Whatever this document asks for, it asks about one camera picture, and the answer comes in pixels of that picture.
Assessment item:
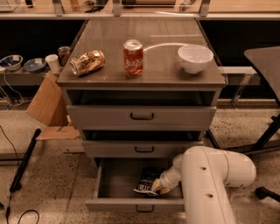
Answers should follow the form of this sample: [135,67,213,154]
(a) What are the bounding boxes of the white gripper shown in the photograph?
[151,166,181,195]

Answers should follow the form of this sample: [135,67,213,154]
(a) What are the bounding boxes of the blue chip bag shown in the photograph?
[134,167,161,197]

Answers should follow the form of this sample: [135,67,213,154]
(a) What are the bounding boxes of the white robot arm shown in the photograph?
[151,146,256,224]

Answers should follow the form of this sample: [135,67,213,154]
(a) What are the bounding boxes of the bottom grey drawer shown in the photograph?
[85,158,185,213]

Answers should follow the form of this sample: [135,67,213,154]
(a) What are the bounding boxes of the grey drawer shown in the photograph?
[66,105,216,131]
[85,158,185,213]
[82,141,203,158]

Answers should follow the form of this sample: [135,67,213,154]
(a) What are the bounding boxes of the middle grey drawer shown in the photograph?
[82,141,203,158]

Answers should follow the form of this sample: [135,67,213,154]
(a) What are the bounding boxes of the grey drawer cabinet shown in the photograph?
[57,17,227,173]

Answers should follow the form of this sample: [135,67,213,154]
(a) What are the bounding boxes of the top grey drawer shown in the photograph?
[66,105,216,131]

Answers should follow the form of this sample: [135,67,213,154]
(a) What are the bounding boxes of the black caster foot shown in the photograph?
[255,187,280,202]

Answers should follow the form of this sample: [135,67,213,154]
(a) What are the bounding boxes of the cardboard box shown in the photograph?
[26,72,80,140]

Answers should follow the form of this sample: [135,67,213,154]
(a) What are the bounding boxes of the white bowl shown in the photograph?
[178,45,214,74]

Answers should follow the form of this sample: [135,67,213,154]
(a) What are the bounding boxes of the red soda can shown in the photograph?
[123,39,144,77]

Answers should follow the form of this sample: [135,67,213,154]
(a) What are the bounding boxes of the black pole left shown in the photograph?
[10,129,41,193]

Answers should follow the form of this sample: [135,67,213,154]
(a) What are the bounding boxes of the brown glass jar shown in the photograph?
[58,46,71,67]

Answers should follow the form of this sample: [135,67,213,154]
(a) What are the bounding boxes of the white paper cup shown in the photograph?
[45,54,60,74]

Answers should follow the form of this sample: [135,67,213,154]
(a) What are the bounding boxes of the dark round table top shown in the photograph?
[244,46,280,103]

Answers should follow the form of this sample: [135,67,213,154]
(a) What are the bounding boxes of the blue bowl right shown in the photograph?
[24,58,46,74]

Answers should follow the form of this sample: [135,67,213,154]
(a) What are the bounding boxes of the blue bowl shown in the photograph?
[0,54,23,72]
[24,58,46,74]

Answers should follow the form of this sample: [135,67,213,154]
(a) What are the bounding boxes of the blue bowl left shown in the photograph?
[0,54,23,72]

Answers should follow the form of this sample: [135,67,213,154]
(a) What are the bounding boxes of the black cable on floor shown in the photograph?
[0,124,40,224]

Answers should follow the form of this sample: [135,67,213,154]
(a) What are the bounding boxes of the white cable left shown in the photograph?
[0,69,25,109]

